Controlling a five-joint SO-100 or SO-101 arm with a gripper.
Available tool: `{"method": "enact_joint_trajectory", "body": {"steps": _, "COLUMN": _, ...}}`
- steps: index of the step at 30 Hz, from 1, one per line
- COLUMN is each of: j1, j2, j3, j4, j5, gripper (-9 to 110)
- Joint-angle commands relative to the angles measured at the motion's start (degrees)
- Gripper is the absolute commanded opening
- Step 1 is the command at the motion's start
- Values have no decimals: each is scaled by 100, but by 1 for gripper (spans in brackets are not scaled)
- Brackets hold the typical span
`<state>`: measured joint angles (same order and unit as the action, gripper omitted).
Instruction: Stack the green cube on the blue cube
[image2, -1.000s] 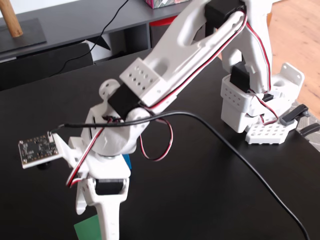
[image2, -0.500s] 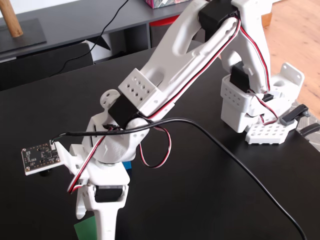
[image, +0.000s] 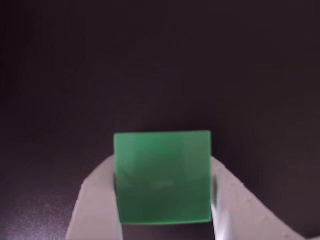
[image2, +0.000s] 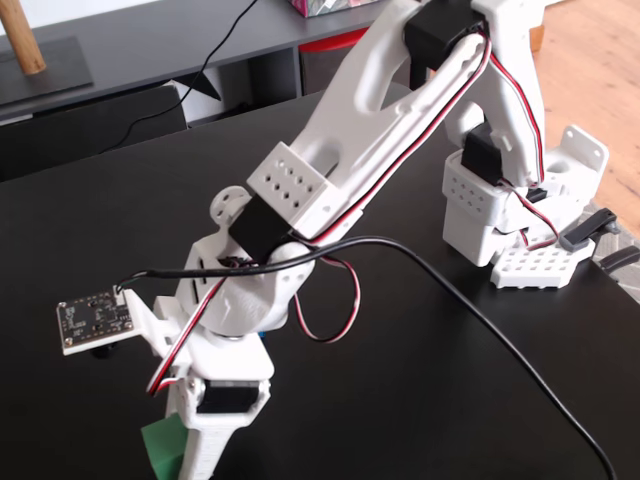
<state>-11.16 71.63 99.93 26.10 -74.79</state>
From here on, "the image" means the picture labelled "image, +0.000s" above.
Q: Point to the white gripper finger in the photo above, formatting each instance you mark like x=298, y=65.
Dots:
x=240, y=215
x=97, y=200

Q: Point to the green cube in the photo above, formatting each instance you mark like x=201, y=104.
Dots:
x=162, y=175

